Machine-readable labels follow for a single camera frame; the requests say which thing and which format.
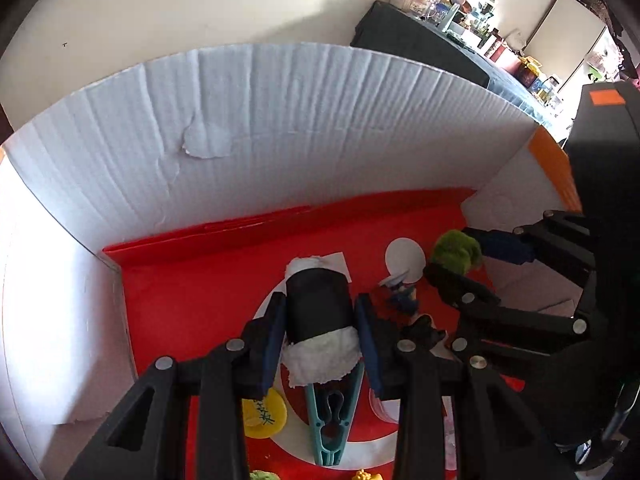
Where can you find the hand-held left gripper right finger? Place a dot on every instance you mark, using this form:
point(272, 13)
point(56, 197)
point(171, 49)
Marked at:
point(370, 350)

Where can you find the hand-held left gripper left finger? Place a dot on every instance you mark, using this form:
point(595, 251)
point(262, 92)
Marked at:
point(272, 350)

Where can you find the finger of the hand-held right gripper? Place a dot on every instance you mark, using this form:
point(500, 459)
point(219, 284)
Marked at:
point(505, 247)
point(500, 325)

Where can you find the green yarn pom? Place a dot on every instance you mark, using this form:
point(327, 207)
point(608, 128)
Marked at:
point(452, 252)

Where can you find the white round lid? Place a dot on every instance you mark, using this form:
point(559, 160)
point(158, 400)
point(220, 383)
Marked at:
point(382, 407)

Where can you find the black-haired boy figurine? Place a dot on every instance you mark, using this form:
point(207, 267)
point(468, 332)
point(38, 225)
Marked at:
point(402, 297)

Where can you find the yellow round cap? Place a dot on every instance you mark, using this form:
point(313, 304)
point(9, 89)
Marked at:
point(267, 412)

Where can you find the black tube with white stuffing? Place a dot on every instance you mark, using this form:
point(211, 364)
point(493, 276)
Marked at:
point(317, 305)

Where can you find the teal clothespin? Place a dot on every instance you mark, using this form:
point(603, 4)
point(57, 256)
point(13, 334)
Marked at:
point(327, 440)

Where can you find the clear plastic box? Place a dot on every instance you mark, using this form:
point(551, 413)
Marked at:
point(450, 435)

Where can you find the pink girl figurine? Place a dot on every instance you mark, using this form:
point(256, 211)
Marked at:
point(365, 475)

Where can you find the orange white cardboard box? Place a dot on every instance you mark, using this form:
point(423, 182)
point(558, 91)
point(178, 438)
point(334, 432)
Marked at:
point(300, 135)

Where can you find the red printed box liner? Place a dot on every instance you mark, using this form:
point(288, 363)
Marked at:
point(200, 300)

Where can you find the white refrigerator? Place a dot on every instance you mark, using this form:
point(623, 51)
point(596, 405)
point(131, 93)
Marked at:
point(565, 30)

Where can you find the clutter of bottles and jars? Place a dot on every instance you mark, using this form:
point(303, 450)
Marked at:
point(490, 30)

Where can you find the dark cloth covered sideboard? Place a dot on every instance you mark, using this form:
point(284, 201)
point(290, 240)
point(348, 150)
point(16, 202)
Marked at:
point(400, 35)

